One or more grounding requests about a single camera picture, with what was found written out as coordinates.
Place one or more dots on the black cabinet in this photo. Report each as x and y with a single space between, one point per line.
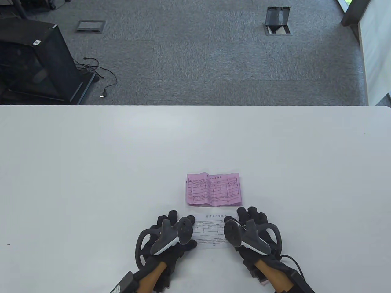
45 61

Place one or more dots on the white partition panel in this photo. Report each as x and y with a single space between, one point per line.
377 45

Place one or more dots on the person's left forearm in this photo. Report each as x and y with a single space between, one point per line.
151 277

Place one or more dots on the white paper invoice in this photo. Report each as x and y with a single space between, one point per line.
210 233

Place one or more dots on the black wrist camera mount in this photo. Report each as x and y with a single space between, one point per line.
258 273
165 280

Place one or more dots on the closed grey floor socket box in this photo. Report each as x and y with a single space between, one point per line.
90 26

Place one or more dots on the person's right forearm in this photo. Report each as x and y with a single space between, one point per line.
275 273

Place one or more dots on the person's left hand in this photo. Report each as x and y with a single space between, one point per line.
171 256

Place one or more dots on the pink paper invoice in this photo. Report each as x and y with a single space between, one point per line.
210 189

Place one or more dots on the person's right hand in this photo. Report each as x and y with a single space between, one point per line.
247 253

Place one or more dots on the black wrist pack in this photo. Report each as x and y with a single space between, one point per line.
302 282
123 283

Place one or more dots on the dark grey pillar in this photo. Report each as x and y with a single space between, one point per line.
356 12

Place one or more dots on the open grey floor socket box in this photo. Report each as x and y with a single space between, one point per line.
277 16

